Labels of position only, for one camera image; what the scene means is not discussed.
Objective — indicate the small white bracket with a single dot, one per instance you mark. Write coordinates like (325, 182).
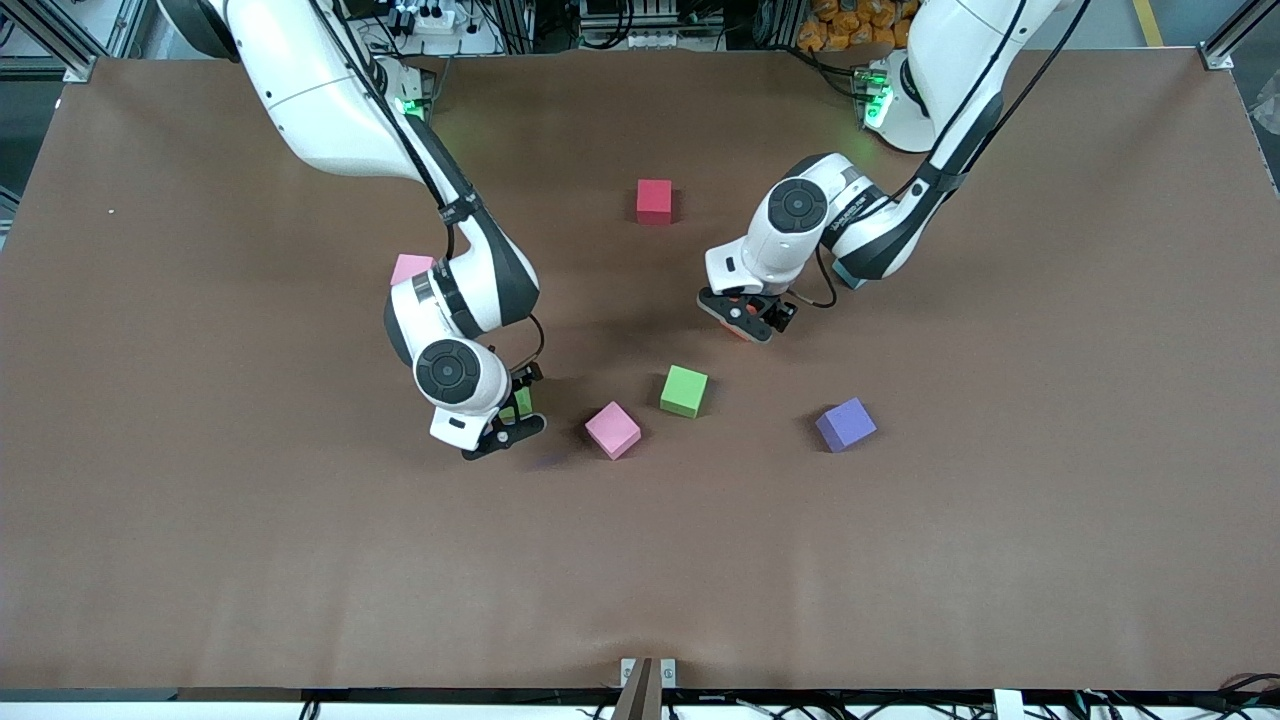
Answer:
(1002, 705)

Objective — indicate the white power strip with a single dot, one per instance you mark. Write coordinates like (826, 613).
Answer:
(435, 18)

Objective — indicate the aluminium frame corner post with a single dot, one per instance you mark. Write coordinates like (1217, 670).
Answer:
(80, 68)
(1217, 57)

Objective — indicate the white terminal strip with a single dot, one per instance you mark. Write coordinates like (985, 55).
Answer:
(660, 40)

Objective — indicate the green foam block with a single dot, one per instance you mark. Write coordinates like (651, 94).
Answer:
(521, 402)
(683, 390)

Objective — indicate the aluminium profile post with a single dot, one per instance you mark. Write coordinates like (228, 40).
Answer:
(520, 20)

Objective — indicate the pink foam block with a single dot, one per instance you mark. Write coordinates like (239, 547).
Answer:
(408, 268)
(612, 430)

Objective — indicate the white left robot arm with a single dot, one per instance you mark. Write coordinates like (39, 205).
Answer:
(960, 60)

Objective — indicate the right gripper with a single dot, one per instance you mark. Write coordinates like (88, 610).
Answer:
(524, 384)

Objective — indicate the bag of orange fruit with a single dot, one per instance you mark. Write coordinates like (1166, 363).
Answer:
(840, 25)

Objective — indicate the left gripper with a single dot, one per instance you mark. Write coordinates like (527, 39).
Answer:
(779, 310)

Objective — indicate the orange foam block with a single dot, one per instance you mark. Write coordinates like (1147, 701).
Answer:
(742, 333)

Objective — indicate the small metal bracket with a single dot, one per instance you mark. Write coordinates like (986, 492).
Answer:
(627, 672)

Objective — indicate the purple foam block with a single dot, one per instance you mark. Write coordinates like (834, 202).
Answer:
(845, 423)

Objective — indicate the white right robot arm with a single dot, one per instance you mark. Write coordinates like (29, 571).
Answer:
(320, 90)

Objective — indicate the red foam block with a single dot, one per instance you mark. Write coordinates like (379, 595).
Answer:
(654, 200)

